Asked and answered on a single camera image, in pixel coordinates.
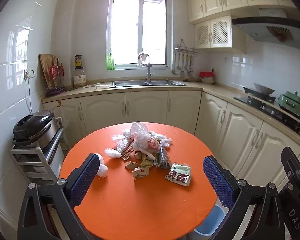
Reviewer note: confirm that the clear plastic wrapper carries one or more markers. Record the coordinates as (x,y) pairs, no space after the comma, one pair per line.
(123,145)

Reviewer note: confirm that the green dish soap bottle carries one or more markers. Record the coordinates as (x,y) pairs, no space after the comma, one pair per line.
(110,63)

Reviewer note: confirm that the steel utensil rail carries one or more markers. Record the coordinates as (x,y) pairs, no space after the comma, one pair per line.
(186,51)

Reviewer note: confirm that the brown paper ball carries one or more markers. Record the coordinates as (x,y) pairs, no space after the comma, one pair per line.
(131,165)

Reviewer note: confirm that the cream lattice door cabinet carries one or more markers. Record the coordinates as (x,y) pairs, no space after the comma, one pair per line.
(215,32)

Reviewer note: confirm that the cream base cabinets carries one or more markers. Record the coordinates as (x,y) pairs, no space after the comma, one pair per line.
(145,105)

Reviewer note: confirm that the small jar yellow label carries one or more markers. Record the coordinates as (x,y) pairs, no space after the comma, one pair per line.
(78,61)

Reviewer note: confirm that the beige countertop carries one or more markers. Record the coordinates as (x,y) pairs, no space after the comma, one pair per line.
(215,88)

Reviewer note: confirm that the brown paper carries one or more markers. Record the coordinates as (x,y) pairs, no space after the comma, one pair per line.
(146,163)
(140,155)
(140,173)

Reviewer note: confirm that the wooden cutting board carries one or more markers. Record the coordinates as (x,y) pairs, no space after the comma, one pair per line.
(45,67)

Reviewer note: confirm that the black rice cooker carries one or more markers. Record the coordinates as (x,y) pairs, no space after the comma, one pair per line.
(35,130)

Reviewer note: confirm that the green electric cooking pot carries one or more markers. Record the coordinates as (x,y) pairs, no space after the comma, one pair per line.
(291,102)

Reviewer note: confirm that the round orange table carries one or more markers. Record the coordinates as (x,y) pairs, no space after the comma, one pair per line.
(145,205)

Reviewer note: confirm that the white plastic bag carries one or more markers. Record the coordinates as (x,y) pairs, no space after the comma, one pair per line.
(61,115)

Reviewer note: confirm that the green white food packet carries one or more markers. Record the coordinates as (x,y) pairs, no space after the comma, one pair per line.
(178,173)

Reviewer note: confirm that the clear plastic bag red print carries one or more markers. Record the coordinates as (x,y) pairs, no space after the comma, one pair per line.
(143,137)

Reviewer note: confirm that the hanging steel utensil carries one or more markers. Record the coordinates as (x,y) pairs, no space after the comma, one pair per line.
(191,74)
(187,66)

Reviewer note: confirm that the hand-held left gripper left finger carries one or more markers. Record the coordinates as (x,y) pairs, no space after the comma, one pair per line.
(83,177)

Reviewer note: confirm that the range hood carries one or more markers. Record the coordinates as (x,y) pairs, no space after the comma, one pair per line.
(260,25)

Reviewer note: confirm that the white frame window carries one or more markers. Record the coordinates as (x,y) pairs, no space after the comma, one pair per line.
(130,27)

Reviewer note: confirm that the large glass jar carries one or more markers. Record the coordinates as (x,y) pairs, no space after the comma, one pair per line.
(79,78)

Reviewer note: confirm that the purple utensil rack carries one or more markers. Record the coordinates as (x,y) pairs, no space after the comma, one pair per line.
(55,76)

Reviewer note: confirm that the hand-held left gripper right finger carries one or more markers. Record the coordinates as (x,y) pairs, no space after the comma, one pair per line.
(218,177)

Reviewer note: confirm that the blue plastic bucket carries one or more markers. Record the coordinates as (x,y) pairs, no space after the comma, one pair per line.
(210,220)

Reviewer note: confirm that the white storage rack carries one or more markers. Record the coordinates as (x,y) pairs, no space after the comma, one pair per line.
(35,162)

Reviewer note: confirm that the steel faucet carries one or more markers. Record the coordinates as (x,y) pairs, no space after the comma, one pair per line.
(148,72)

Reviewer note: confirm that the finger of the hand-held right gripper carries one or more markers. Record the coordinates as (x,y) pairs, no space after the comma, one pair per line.
(291,162)

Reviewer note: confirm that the steel sink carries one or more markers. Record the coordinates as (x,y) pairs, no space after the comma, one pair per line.
(132,82)

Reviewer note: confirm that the dark printed snack wrapper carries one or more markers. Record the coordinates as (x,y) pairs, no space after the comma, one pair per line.
(163,158)

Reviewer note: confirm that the black gas stove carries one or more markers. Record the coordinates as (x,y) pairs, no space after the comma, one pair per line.
(267,107)

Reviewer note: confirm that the steel wok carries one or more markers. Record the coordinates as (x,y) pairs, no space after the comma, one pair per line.
(262,88)

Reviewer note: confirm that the white spoon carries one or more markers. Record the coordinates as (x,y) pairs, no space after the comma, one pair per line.
(100,85)

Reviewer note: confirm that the red white printed wrapper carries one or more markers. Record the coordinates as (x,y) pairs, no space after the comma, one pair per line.
(128,152)

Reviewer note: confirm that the white wall socket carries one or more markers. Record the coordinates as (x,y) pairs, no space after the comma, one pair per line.
(29,73)

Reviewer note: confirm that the hanging steel ladle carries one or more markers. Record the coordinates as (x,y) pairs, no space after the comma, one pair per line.
(174,72)
(182,73)

